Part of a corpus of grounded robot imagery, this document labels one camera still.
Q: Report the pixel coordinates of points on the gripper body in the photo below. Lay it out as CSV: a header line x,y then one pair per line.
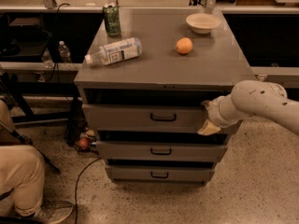
x,y
214,113

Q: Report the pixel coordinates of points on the grey top drawer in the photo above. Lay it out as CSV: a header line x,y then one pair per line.
x,y
145,118

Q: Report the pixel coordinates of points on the grey drawer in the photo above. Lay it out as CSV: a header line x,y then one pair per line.
x,y
148,151
142,173
145,118

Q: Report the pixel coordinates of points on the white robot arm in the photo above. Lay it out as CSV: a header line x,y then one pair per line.
x,y
249,98

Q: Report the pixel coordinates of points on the grey metal drawer cabinet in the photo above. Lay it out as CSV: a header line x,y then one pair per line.
x,y
161,76

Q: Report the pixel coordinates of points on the grey bottom drawer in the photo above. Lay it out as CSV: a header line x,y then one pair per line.
x,y
142,173

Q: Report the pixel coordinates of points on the grey middle drawer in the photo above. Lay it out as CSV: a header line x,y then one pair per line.
x,y
148,151

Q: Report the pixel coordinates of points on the orange fruit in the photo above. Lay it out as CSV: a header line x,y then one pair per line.
x,y
184,46

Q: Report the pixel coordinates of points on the white bowl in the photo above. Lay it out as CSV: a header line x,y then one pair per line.
x,y
202,23

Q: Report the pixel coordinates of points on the clear plastic water bottle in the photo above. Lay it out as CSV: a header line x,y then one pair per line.
x,y
114,52

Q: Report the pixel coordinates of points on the red apple on floor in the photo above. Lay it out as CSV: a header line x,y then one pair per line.
x,y
84,143

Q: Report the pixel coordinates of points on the green soda can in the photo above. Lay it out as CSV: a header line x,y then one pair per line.
x,y
112,19

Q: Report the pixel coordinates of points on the small background water bottle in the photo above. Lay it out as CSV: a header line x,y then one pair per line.
x,y
64,52

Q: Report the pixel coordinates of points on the grey sneaker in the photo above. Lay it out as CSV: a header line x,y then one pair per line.
x,y
53,212

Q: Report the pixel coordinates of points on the black tripod leg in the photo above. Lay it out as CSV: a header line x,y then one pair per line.
x,y
29,142

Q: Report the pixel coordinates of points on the person's leg in khaki trousers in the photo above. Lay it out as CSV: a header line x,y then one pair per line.
x,y
22,172

